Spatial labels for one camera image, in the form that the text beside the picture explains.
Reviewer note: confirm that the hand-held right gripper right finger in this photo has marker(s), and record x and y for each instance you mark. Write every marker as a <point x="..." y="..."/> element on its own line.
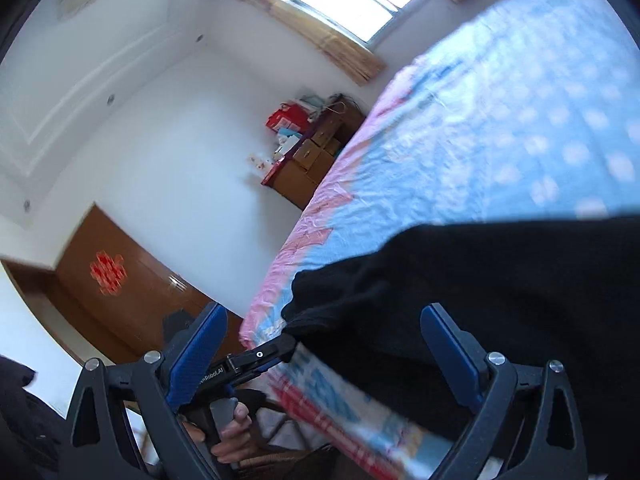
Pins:
<point x="447" y="350"/>

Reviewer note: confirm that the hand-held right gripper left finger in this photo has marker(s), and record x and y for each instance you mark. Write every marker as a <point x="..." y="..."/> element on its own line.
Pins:
<point x="194" y="360"/>

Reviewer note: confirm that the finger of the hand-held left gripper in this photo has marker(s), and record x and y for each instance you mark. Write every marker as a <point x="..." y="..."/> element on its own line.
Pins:
<point x="260" y="355"/>

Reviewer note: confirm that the black pants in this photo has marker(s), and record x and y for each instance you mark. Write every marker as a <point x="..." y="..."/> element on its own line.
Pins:
<point x="450" y="280"/>

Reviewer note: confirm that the person's left hand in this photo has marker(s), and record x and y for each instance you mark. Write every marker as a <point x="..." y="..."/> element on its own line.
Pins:
<point x="235" y="435"/>

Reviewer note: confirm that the brown wooden door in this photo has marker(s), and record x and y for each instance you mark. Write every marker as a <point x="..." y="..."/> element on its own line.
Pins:
<point x="140" y="300"/>

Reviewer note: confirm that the red paper door decoration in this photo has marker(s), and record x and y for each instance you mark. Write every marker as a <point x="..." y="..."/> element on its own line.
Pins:
<point x="106" y="272"/>

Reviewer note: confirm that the person's dark jacket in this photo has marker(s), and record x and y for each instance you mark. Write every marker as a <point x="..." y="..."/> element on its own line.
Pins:
<point x="25" y="420"/>

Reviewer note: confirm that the wooden desk with drawers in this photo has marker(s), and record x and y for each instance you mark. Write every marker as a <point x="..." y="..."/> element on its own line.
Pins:
<point x="310" y="160"/>

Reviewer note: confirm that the white box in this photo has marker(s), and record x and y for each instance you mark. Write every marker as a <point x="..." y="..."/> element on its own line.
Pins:
<point x="281" y="152"/>

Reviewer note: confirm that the printed blue pink bedsheet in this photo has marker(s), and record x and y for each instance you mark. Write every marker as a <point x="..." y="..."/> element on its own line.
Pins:
<point x="475" y="135"/>

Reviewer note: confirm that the light blue box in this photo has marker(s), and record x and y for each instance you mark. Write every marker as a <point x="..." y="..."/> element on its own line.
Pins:
<point x="290" y="135"/>

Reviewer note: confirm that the red paper bag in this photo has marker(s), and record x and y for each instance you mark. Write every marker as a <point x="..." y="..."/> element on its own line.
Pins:
<point x="287" y="117"/>

